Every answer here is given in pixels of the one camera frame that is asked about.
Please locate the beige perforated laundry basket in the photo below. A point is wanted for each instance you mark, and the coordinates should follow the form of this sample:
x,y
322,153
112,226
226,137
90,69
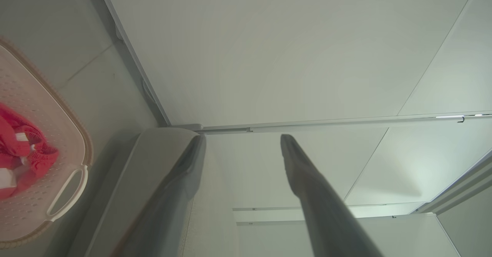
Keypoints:
x,y
50,107

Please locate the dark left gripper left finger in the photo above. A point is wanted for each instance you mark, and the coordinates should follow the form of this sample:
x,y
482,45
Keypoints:
x,y
169,211

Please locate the large white partition panel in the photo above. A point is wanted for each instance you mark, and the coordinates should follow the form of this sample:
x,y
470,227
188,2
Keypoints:
x,y
288,45

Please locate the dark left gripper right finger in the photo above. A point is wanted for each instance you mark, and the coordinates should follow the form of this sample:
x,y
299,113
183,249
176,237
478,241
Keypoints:
x,y
323,211

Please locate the red and white garment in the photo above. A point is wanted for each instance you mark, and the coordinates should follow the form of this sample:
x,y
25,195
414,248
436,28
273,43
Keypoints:
x,y
15,134

